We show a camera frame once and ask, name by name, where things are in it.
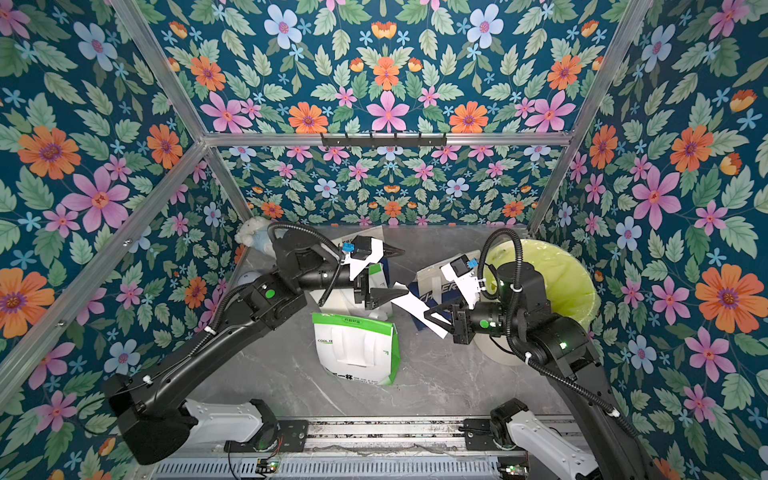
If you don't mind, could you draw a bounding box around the bag white receipt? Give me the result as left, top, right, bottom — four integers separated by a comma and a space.
391, 282, 429, 329

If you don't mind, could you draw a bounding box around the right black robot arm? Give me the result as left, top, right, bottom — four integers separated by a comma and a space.
419, 228, 662, 479

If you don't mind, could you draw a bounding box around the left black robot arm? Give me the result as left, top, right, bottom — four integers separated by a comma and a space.
103, 223, 404, 466

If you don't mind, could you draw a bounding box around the rear blue white bag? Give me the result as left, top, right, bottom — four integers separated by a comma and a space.
334, 228, 385, 281

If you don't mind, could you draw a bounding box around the blue white bag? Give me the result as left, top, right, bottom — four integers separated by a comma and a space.
408, 250, 483, 331
334, 228, 385, 281

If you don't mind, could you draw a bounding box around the right blue white bag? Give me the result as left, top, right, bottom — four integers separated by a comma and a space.
408, 250, 483, 331

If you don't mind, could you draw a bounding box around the middle green white bag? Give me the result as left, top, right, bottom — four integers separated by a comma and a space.
312, 263, 392, 321

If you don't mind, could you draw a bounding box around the green white bag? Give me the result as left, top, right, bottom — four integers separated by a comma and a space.
312, 263, 392, 321
312, 313, 400, 386

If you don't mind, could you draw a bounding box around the white trash bin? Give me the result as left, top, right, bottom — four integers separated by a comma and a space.
472, 334, 524, 367

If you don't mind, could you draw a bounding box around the front green white bag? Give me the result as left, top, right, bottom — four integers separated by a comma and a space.
312, 313, 400, 386

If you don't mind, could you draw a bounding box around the yellow-green bin liner bag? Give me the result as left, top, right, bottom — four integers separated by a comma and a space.
478, 230, 600, 336

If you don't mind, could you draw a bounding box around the white blue plush bear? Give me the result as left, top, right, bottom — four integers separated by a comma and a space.
235, 217, 275, 258

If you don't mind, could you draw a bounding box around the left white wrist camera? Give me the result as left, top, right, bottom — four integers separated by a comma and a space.
342, 235, 383, 280

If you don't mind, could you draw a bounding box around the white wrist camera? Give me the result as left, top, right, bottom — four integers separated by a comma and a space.
440, 255, 484, 310
342, 235, 383, 280

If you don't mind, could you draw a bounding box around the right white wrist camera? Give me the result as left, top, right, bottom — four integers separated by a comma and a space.
440, 255, 484, 310

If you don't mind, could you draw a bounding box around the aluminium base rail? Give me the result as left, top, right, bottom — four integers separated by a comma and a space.
140, 416, 601, 457

